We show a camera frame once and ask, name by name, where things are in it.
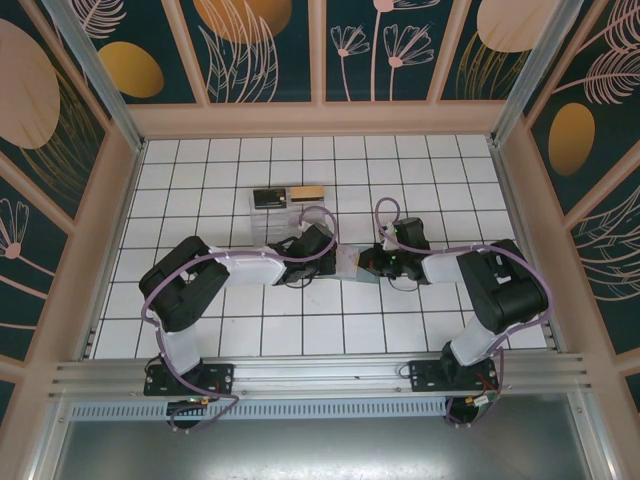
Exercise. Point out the green translucent plastic card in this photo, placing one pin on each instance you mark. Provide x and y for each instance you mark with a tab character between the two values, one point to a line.
370	274

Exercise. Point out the aluminium frame rail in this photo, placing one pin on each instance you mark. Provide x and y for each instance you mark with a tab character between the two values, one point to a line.
320	375

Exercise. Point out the aluminium side rail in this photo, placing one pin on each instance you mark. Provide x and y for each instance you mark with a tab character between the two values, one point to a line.
113	250
529	210

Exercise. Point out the aluminium frame post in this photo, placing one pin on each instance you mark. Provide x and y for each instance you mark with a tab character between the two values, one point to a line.
99	75
529	75

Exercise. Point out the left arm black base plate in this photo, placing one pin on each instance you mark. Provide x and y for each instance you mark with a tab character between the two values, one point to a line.
220	375

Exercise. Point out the clear acrylic card stand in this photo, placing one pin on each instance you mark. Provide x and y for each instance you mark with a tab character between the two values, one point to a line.
272	222

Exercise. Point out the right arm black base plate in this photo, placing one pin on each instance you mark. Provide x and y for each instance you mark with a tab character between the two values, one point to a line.
422	375

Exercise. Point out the black VIP card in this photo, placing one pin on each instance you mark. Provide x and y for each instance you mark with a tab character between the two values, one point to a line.
270	197

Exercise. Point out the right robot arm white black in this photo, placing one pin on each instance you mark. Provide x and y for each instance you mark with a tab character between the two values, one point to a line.
445	265

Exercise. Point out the gold card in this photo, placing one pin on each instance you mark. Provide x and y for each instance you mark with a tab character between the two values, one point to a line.
307	194

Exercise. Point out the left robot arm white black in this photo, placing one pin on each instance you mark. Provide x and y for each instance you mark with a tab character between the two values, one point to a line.
250	267

